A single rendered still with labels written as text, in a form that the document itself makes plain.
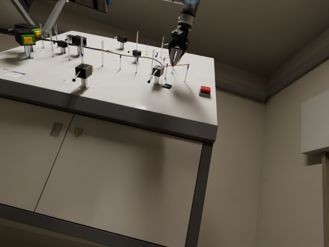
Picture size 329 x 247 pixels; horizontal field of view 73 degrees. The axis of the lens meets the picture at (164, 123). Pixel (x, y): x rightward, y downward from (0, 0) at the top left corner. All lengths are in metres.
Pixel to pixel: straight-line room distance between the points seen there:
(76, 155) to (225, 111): 2.60
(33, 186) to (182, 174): 0.56
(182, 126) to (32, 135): 0.61
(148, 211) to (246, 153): 2.51
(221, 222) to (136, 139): 2.24
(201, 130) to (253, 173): 2.40
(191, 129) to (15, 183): 0.69
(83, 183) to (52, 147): 0.20
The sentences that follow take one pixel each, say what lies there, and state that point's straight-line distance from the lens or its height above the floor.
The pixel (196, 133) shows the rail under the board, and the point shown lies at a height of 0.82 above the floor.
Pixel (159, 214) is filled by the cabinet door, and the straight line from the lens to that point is 0.86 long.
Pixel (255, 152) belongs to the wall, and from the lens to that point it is 3.31.
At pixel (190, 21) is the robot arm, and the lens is 1.20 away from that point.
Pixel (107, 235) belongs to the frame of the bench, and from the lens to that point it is 0.89.
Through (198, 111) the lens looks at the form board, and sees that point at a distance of 0.97.
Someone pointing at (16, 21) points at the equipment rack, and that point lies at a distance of 1.92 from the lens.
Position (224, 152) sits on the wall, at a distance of 3.09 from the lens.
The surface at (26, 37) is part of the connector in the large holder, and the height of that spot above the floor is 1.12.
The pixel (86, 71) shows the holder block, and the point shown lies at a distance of 1.01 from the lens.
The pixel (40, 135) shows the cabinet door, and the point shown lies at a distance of 1.03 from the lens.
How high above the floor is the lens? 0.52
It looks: 20 degrees up
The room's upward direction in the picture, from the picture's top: 14 degrees clockwise
